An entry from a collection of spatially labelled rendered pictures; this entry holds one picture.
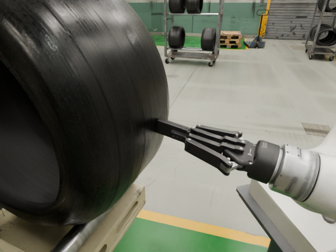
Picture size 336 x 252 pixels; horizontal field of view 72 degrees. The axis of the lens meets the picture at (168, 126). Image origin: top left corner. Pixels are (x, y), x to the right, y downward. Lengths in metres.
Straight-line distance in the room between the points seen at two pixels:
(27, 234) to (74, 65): 0.59
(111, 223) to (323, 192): 0.50
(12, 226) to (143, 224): 1.08
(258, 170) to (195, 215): 1.44
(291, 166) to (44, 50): 0.41
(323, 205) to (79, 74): 0.42
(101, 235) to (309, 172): 0.50
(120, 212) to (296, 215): 0.60
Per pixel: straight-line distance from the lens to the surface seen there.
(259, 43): 8.89
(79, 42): 0.37
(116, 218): 0.70
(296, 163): 0.44
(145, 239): 1.73
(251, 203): 1.08
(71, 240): 0.62
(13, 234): 0.86
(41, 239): 0.81
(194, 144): 0.43
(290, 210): 0.97
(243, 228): 1.85
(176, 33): 6.01
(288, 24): 11.73
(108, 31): 0.42
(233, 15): 11.48
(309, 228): 0.95
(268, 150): 0.44
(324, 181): 0.45
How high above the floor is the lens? 1.39
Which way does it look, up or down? 28 degrees down
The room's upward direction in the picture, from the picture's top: straight up
